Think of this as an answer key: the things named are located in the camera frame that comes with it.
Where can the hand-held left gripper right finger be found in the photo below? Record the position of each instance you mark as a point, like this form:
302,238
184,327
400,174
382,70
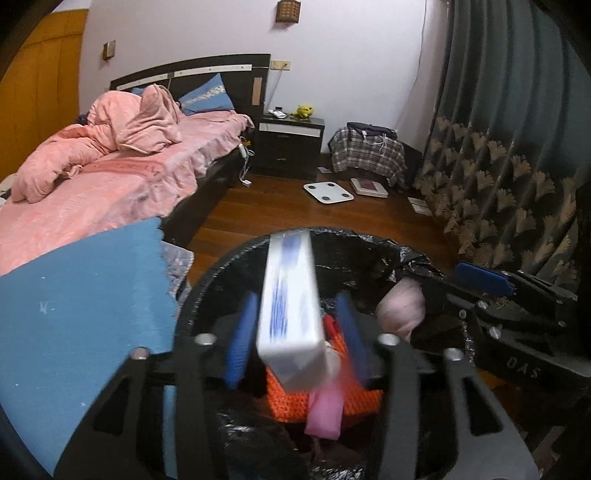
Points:
353,341

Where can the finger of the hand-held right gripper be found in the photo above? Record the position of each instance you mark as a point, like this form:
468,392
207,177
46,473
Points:
443,300
480,277

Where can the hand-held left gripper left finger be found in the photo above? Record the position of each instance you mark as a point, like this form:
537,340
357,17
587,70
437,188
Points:
240,341

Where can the pale tissue ball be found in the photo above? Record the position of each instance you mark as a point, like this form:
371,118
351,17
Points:
399,304

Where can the black round bin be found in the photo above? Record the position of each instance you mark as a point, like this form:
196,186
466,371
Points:
207,286

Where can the white and blue box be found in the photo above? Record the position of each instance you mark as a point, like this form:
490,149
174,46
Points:
291,300

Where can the pink soft pack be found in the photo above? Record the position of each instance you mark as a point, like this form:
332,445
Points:
323,410

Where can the orange foam net sheet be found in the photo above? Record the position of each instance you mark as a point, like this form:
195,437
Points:
286,401

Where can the white flat box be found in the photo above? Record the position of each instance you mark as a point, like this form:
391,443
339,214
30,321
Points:
421,206

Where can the white lace table cover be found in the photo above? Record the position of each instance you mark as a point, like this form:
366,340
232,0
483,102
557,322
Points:
178,267

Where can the blue fleece table cloth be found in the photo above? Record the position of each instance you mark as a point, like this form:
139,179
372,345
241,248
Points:
92,323

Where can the white bathroom scale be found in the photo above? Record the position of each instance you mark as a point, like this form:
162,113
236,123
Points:
328,193

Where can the dark green patterned curtain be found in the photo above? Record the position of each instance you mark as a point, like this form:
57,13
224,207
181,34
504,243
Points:
498,115

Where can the plaid cloth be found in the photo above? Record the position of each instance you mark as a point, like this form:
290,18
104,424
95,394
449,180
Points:
364,154

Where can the dark bag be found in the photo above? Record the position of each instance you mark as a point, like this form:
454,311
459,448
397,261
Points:
369,128

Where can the white power strip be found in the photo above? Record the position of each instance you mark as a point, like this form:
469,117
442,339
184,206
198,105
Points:
242,152

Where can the dark nightstand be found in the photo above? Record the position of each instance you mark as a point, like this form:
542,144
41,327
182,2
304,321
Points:
286,147

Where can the white remote control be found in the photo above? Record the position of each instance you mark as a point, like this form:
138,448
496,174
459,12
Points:
277,112

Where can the yellow plush toy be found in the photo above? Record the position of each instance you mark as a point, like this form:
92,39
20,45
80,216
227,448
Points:
303,111

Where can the light pink blanket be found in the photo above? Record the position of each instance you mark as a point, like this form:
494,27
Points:
152,120

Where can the large blue pillow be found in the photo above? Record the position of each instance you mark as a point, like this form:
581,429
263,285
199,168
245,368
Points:
207,97

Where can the pink duvet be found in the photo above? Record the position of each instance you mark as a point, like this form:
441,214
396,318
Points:
60,157

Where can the small blue pillow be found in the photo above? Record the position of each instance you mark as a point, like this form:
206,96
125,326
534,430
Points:
137,91

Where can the dark clothes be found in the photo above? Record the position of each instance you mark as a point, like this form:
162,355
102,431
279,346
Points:
82,119

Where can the wooden wardrobe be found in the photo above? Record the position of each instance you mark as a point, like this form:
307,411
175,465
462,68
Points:
51,69

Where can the wall socket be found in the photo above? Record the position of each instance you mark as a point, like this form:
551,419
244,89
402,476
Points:
280,64

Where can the small wall lamp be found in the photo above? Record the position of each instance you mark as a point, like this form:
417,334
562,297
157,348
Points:
109,50

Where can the large wall lamp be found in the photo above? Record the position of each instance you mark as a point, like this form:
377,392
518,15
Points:
288,10

